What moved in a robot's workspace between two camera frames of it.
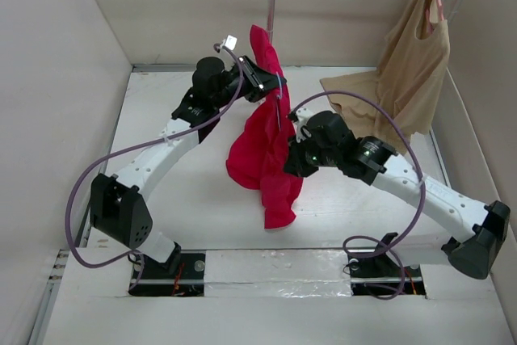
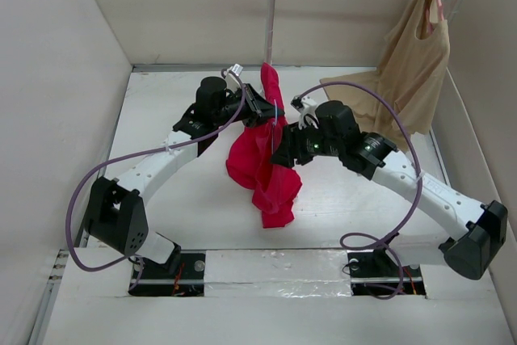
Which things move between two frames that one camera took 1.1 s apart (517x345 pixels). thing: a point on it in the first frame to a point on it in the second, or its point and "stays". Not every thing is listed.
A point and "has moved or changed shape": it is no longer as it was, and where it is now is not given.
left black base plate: (150, 277) stays
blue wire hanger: (277, 98) to (273, 124)
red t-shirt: (256, 159) has moved or changed shape
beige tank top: (399, 99) stays
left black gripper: (258, 81) to (258, 107)
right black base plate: (375, 273) stays
